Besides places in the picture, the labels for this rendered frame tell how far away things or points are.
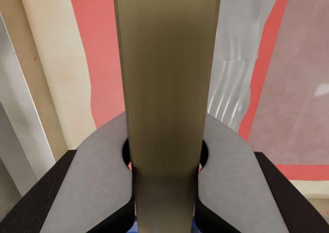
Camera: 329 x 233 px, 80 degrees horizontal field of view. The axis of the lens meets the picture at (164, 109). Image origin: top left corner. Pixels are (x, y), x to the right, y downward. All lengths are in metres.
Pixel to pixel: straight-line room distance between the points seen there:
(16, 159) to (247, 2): 1.98
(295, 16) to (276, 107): 0.11
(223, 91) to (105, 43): 0.15
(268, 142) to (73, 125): 0.28
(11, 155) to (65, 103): 1.76
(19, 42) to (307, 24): 0.30
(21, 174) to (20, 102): 1.91
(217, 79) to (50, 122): 0.22
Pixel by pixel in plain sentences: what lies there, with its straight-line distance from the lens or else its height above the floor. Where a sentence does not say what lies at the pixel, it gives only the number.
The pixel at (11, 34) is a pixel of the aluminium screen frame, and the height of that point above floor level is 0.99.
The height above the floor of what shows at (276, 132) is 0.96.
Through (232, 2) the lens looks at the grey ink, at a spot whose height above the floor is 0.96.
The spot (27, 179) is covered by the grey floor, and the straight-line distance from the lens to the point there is 2.19.
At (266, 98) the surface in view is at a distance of 0.29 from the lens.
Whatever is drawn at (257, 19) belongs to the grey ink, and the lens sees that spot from 0.24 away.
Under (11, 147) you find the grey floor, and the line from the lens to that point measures 1.98.
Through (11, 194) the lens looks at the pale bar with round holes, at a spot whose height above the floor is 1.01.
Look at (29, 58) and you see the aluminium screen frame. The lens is 0.27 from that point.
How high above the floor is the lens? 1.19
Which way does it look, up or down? 60 degrees down
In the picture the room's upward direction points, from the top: 180 degrees counter-clockwise
